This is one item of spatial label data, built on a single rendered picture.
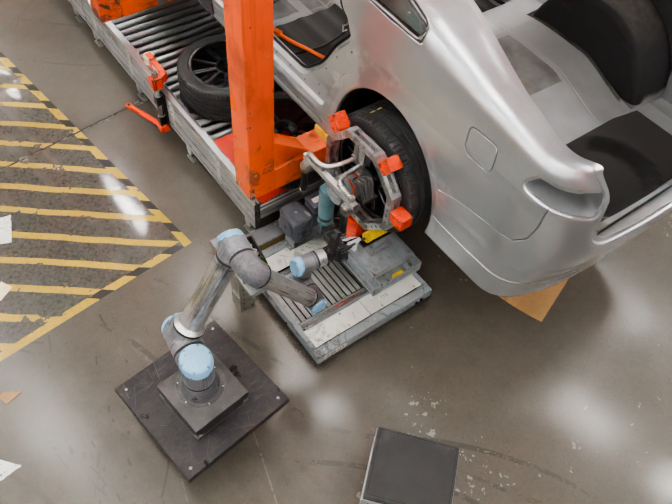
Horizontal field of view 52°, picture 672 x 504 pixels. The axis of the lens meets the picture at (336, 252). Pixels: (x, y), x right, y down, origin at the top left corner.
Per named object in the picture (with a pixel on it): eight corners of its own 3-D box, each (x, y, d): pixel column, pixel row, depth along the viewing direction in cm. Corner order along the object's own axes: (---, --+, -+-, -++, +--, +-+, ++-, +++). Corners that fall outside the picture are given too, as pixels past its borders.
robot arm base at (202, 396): (193, 411, 317) (191, 402, 309) (172, 380, 325) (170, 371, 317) (228, 388, 324) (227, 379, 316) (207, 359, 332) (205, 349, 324)
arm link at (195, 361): (189, 396, 310) (186, 379, 296) (175, 366, 318) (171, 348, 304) (220, 382, 316) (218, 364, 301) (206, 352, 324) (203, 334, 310)
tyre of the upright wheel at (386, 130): (462, 161, 322) (378, 72, 346) (424, 181, 312) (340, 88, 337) (427, 237, 377) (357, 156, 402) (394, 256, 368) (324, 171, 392)
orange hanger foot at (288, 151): (348, 155, 407) (353, 111, 380) (274, 190, 386) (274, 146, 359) (332, 139, 415) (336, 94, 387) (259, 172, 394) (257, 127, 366)
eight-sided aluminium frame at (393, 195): (392, 244, 361) (407, 172, 317) (382, 250, 358) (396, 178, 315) (331, 181, 386) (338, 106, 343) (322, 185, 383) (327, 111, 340)
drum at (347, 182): (373, 195, 354) (376, 176, 343) (340, 211, 345) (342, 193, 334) (356, 178, 360) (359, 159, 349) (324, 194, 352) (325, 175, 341)
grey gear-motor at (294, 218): (348, 232, 428) (353, 195, 400) (293, 262, 411) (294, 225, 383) (332, 214, 436) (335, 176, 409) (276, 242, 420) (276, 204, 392)
